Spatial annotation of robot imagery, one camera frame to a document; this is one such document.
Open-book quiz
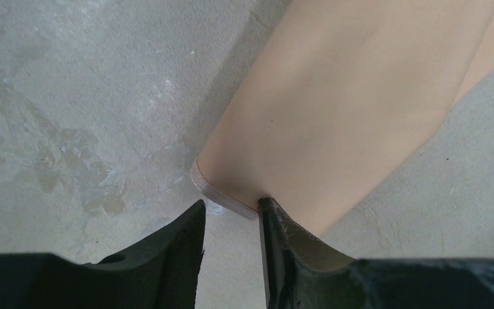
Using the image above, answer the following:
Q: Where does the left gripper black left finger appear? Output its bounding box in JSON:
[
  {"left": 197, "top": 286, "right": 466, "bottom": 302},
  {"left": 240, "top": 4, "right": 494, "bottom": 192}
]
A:
[{"left": 0, "top": 201, "right": 206, "bottom": 308}]

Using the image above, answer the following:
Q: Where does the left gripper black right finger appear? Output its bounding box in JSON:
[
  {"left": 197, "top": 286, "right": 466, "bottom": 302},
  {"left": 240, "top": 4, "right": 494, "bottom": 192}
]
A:
[{"left": 259, "top": 198, "right": 494, "bottom": 308}]

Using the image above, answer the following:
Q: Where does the orange cloth napkin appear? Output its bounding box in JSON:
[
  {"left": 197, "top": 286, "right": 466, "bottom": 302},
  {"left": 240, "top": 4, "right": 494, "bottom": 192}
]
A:
[{"left": 191, "top": 1, "right": 494, "bottom": 236}]

